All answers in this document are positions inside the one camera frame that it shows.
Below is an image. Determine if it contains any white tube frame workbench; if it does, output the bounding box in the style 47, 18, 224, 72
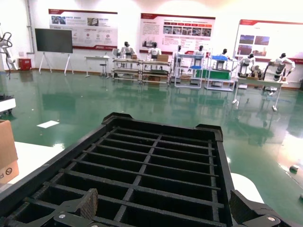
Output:
141, 59, 172, 86
111, 58, 143, 84

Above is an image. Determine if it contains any white paper sheet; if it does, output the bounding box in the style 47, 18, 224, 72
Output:
36, 120, 60, 129

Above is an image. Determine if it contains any open brown cardboard box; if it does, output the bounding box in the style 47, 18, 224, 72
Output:
0, 120, 19, 185

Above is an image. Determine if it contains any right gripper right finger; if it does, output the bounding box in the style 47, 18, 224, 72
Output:
229, 189, 282, 227

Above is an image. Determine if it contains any info board with photo row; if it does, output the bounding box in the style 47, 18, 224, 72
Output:
139, 13, 216, 54

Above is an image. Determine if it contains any long white table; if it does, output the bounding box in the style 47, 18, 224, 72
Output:
232, 77, 289, 112

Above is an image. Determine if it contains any black display on white stand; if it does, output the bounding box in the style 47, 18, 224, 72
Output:
35, 28, 74, 76

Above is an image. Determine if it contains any black slotted plastic container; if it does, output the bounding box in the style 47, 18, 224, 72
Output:
0, 112, 235, 227

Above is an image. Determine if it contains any white frame shelf blue tray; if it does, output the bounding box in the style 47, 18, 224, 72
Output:
174, 53, 206, 89

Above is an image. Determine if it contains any grey wall conduit pipe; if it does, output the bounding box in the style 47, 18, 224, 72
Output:
27, 0, 36, 54

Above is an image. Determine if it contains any white frame shelf green panel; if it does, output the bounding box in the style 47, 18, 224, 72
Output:
204, 55, 238, 92

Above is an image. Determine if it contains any white wheeled base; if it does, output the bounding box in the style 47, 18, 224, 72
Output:
0, 94, 17, 116

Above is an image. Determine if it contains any info board with grey diagrams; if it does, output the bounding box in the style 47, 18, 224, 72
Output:
48, 9, 118, 50

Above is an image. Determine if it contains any black stool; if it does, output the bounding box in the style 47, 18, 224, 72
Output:
99, 63, 109, 78

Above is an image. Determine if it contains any white robot with black cables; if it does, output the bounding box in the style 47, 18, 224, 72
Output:
0, 23, 19, 80

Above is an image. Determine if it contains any small white desk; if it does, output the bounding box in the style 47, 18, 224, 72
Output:
84, 55, 111, 78

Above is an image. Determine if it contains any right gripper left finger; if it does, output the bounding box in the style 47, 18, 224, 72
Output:
53, 188, 99, 227

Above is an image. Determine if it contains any info board with dark photos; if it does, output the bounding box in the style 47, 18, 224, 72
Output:
234, 19, 303, 62

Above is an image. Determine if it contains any red wall cabinet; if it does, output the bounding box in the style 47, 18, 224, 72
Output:
18, 58, 32, 71

